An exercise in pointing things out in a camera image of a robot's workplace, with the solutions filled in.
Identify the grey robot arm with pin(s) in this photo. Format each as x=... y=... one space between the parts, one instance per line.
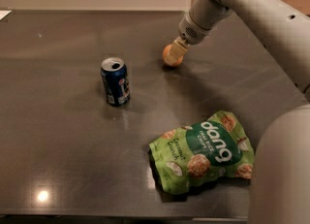
x=280 y=186

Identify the orange fruit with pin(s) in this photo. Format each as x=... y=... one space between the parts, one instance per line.
x=165 y=56

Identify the blue pepsi can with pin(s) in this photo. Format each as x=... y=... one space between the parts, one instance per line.
x=116 y=84

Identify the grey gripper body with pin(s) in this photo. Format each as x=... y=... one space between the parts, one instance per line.
x=193 y=31

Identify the green dang chips bag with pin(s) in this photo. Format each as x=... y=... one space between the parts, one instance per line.
x=191 y=156

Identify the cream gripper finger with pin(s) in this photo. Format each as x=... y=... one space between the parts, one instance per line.
x=178 y=48

